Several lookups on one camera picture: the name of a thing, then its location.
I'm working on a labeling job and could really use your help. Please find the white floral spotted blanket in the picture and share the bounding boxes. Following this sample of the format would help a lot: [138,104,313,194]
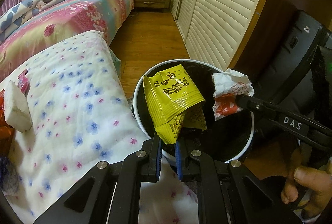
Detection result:
[0,30,200,224]

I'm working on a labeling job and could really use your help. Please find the yellow snack packet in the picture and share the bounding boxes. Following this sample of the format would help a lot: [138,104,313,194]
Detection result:
[143,64,207,145]

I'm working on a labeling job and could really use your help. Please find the white round trash bin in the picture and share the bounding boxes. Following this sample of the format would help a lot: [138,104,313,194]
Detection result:
[144,59,254,162]

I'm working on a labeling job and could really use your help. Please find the large bed colourful sheet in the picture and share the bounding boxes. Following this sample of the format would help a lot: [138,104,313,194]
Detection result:
[1,0,134,80]

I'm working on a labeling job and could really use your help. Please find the red snack bag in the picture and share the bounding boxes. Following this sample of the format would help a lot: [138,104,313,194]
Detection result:
[0,89,15,157]

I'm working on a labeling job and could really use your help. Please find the person's right hand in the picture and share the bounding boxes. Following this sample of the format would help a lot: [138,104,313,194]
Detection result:
[281,162,331,218]

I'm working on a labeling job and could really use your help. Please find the white red paper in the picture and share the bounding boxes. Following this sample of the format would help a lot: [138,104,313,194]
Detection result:
[212,69,254,121]

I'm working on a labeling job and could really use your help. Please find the blue heart folded quilt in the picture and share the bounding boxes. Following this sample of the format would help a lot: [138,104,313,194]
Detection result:
[1,0,39,43]

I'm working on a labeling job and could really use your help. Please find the pink drink pouch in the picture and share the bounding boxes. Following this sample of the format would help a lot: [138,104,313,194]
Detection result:
[17,69,30,95]

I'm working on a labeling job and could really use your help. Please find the white foam block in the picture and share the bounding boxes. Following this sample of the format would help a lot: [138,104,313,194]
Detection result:
[4,81,33,133]

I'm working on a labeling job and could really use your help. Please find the louvered wardrobe doors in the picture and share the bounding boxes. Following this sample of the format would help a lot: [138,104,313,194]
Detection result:
[171,0,260,70]

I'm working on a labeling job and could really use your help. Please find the blue plastic wrapper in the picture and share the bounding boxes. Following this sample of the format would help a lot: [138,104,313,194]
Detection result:
[0,157,18,196]

